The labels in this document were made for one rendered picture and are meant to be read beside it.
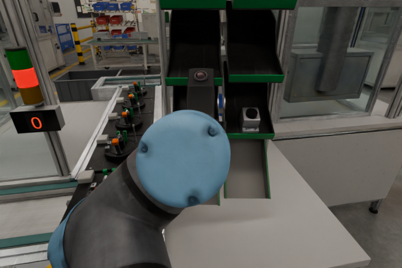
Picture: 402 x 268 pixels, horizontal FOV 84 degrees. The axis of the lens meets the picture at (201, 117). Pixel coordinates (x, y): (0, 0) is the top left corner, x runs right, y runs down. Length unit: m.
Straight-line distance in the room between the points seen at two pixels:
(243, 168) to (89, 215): 0.57
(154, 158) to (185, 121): 0.04
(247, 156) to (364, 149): 1.21
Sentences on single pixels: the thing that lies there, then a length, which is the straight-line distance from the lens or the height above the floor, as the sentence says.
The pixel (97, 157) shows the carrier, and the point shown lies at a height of 0.97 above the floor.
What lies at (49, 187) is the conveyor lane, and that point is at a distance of 0.98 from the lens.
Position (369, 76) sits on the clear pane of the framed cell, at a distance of 1.75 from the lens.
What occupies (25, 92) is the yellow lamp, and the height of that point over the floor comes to 1.30.
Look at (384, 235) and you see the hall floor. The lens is 2.31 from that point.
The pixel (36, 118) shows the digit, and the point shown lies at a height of 1.22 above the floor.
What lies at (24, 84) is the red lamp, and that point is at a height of 1.32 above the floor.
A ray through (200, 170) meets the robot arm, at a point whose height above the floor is 1.40.
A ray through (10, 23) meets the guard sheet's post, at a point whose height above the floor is 1.47.
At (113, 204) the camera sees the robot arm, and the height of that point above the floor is 1.36.
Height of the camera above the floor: 1.51
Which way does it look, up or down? 26 degrees down
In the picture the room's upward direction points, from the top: straight up
